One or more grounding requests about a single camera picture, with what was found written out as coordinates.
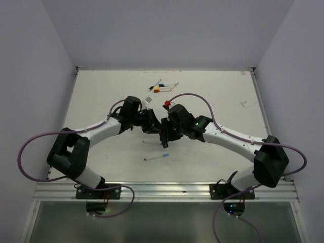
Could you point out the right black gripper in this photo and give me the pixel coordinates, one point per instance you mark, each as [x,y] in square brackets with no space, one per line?
[165,123]

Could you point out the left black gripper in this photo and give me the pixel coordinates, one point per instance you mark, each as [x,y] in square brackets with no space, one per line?
[152,125]

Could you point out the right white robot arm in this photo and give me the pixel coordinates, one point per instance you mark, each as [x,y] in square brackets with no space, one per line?
[204,130]

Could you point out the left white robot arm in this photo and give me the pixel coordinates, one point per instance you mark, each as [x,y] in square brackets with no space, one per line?
[69,153]

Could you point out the green cap marker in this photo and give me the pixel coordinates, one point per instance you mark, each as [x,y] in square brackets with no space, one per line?
[151,142]

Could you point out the blue cap marker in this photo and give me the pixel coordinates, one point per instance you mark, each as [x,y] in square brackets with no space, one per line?
[156,157]

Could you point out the red cap marker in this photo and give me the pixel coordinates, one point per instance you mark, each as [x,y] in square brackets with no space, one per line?
[163,90]

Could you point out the yellow cap marker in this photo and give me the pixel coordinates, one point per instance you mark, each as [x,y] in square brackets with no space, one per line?
[165,88]

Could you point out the black cap marker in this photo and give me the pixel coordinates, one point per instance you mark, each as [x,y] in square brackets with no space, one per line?
[155,85]

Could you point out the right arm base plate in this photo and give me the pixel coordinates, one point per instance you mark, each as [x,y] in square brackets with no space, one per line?
[222,191]

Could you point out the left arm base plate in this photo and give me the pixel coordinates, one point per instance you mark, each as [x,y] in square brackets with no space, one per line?
[103,191]

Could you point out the aluminium right side rail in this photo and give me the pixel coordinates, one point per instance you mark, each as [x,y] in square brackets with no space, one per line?
[268,126]

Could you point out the aluminium rail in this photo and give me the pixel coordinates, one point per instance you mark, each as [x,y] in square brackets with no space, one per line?
[268,126]
[285,192]

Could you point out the aluminium front rail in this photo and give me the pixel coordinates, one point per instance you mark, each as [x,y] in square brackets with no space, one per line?
[285,192]

